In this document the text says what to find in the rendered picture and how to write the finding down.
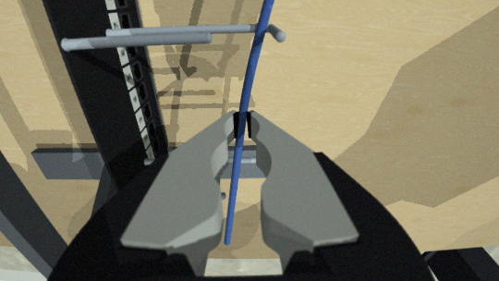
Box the blue cable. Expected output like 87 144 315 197
224 0 274 246

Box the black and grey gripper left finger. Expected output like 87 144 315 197
47 110 239 281

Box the black rack with grey feet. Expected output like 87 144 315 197
0 0 257 279

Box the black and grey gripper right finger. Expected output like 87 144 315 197
247 110 435 281

